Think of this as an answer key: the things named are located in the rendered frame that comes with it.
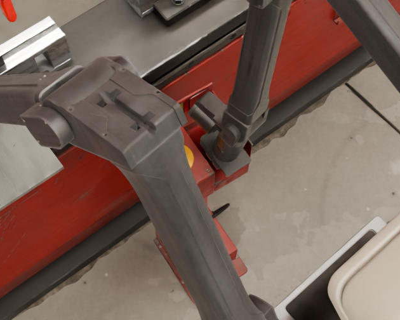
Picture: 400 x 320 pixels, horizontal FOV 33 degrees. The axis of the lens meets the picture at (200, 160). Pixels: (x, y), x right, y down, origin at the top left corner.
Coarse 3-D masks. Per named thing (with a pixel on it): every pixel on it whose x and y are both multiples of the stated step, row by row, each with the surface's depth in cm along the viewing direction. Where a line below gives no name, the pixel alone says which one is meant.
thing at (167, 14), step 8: (160, 0) 147; (168, 0) 147; (184, 0) 147; (192, 0) 147; (200, 0) 147; (208, 0) 150; (160, 8) 146; (168, 8) 146; (176, 8) 146; (184, 8) 146; (192, 8) 148; (160, 16) 147; (168, 16) 145; (176, 16) 146; (184, 16) 148; (168, 24) 146
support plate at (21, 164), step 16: (0, 128) 124; (16, 128) 124; (0, 144) 123; (16, 144) 123; (32, 144) 123; (0, 160) 121; (16, 160) 121; (32, 160) 121; (48, 160) 121; (0, 176) 120; (16, 176) 120; (32, 176) 120; (48, 176) 120; (0, 192) 119; (16, 192) 119; (0, 208) 118
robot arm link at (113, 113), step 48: (48, 96) 66; (96, 96) 65; (144, 96) 64; (96, 144) 64; (144, 144) 62; (144, 192) 67; (192, 192) 68; (192, 240) 70; (192, 288) 76; (240, 288) 77
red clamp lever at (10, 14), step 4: (0, 0) 109; (4, 0) 109; (8, 0) 110; (0, 4) 110; (4, 4) 110; (8, 4) 111; (12, 4) 112; (4, 8) 111; (8, 8) 111; (12, 8) 112; (4, 12) 112; (8, 12) 112; (12, 12) 113; (4, 16) 114; (8, 16) 113; (12, 16) 113; (16, 16) 114; (8, 20) 114; (12, 20) 114
